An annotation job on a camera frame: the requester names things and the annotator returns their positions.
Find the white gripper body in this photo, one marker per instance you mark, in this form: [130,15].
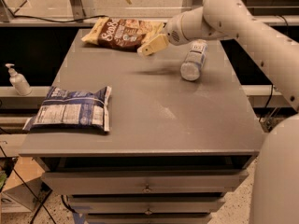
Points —
[173,32]

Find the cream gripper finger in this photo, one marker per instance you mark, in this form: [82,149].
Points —
[157,43]

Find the brown chip bag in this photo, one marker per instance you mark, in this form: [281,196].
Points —
[125,34]

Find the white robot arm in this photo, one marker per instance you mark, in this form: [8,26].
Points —
[275,193]

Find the blue chip bag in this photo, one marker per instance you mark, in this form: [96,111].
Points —
[72,109]

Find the clear plastic water bottle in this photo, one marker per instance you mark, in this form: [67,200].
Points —
[191,68]

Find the grey drawer cabinet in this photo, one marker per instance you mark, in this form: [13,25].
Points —
[174,148]

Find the white pump dispenser bottle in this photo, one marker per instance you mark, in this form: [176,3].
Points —
[18,81]

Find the cardboard box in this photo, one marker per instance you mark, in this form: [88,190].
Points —
[20,191]

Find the left metal frame post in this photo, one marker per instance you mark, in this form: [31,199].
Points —
[82,9]

